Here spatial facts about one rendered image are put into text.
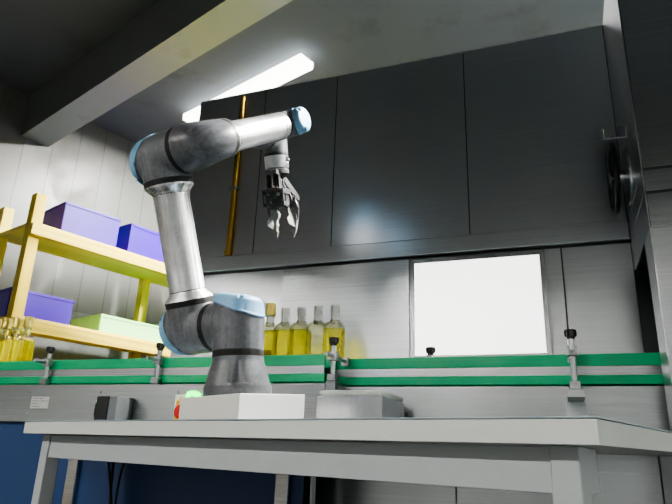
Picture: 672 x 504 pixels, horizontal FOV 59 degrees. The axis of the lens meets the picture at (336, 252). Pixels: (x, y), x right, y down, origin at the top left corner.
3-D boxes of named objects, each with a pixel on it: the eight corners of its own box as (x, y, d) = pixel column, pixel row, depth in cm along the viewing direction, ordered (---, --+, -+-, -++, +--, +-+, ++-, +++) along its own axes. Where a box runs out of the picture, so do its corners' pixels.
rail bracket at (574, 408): (587, 424, 153) (579, 337, 160) (589, 420, 138) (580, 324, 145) (567, 423, 155) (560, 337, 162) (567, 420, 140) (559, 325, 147)
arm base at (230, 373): (236, 393, 122) (237, 345, 125) (188, 397, 131) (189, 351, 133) (285, 395, 134) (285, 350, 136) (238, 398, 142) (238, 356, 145)
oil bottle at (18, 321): (15, 390, 232) (29, 318, 241) (3, 388, 227) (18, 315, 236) (4, 390, 234) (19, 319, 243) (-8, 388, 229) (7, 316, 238)
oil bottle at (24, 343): (26, 390, 230) (40, 318, 239) (14, 388, 225) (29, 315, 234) (15, 390, 232) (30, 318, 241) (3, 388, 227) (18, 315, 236)
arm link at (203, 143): (197, 113, 129) (306, 97, 171) (161, 127, 135) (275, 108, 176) (214, 165, 131) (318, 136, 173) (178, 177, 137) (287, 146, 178)
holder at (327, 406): (409, 433, 166) (409, 405, 168) (381, 429, 142) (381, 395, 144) (351, 432, 172) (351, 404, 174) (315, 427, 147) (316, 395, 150)
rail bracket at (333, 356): (349, 385, 178) (351, 343, 182) (329, 378, 163) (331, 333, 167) (340, 385, 179) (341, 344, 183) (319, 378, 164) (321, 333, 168)
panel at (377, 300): (552, 359, 179) (544, 252, 189) (552, 358, 176) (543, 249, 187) (281, 364, 209) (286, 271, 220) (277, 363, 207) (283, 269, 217)
